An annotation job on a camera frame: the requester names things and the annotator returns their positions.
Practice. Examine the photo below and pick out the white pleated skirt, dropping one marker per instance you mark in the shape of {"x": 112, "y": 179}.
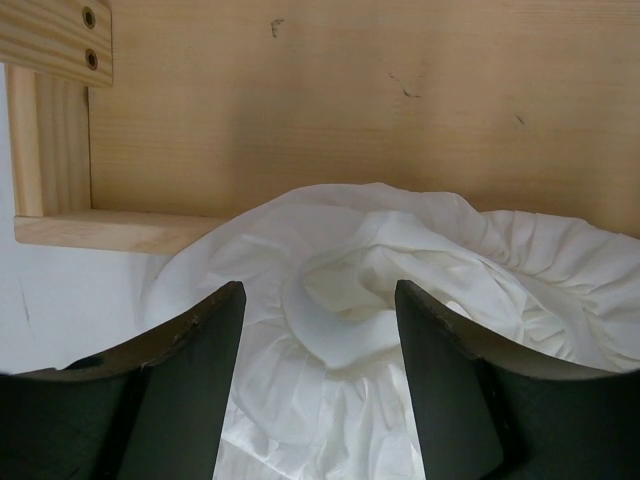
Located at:
{"x": 320, "y": 389}

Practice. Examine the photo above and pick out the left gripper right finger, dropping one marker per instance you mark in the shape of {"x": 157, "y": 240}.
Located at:
{"x": 487, "y": 407}

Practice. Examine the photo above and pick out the wooden clothes rack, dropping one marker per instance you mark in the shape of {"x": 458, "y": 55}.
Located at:
{"x": 140, "y": 126}

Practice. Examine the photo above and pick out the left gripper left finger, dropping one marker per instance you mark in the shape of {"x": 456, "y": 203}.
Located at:
{"x": 150, "y": 408}

